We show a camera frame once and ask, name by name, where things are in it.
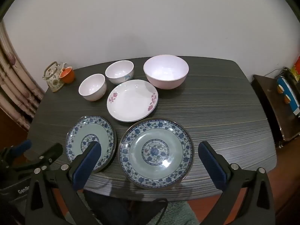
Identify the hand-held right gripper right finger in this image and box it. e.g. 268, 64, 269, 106
198, 141, 276, 225

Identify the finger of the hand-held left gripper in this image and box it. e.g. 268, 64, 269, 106
14, 143, 63, 172
0, 139, 32, 169

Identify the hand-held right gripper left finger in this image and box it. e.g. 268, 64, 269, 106
25, 141, 102, 225

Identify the small blue floral plate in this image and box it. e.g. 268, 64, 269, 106
65, 115, 117, 174

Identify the large blue floral plate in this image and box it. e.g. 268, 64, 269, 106
118, 118, 194, 190

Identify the small plain white bowl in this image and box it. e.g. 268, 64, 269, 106
78, 73, 107, 102

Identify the white plate with pink flowers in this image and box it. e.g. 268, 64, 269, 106
107, 79, 159, 123

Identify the white bowl with blue print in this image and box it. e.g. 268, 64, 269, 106
105, 60, 135, 85

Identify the large pink bowl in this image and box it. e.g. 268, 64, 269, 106
143, 55, 189, 90

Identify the green fluffy rug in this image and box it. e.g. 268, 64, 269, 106
127, 200, 200, 225

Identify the beige patterned curtain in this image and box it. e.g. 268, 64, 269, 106
0, 20, 45, 132

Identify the floral ceramic teapot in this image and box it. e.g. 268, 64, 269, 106
42, 61, 68, 93

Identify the orange lidded cup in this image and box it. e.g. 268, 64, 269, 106
58, 66, 75, 84

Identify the blue and white box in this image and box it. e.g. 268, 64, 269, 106
277, 75, 300, 118

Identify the colourful printed packaging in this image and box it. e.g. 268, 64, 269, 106
290, 55, 300, 83

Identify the black cable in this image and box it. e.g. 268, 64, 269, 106
131, 198, 168, 225

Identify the white cable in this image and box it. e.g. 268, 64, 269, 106
264, 68, 285, 77

